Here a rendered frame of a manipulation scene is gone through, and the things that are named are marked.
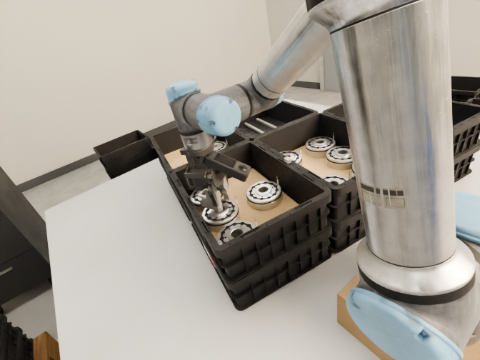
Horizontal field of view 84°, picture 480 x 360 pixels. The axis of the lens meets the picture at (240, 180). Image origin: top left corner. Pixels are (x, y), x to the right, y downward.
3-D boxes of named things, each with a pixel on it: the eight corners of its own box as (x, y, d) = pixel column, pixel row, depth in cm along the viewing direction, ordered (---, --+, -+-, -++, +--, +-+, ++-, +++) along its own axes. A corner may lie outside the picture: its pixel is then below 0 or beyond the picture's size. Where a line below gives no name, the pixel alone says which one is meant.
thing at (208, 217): (244, 213, 71) (243, 211, 71) (211, 230, 68) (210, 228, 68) (228, 196, 79) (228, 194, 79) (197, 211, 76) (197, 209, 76)
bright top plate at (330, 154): (366, 154, 83) (366, 152, 83) (342, 166, 80) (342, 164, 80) (343, 144, 91) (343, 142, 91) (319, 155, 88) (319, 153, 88)
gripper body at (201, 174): (201, 176, 78) (188, 139, 71) (228, 176, 75) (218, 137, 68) (189, 192, 72) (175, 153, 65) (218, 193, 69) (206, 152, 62)
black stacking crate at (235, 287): (335, 258, 72) (335, 226, 66) (238, 317, 64) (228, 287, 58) (261, 191, 104) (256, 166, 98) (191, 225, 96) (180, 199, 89)
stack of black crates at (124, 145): (156, 171, 261) (137, 129, 236) (168, 181, 239) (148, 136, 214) (116, 191, 244) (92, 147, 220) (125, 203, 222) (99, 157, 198)
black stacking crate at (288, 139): (416, 182, 75) (424, 146, 69) (335, 228, 67) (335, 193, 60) (321, 140, 106) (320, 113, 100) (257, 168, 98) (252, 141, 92)
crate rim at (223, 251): (335, 199, 61) (335, 191, 60) (218, 261, 53) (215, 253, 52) (252, 145, 93) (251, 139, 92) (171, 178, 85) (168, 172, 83)
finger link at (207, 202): (206, 215, 77) (200, 186, 74) (225, 216, 75) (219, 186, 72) (201, 221, 74) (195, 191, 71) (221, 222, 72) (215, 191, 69)
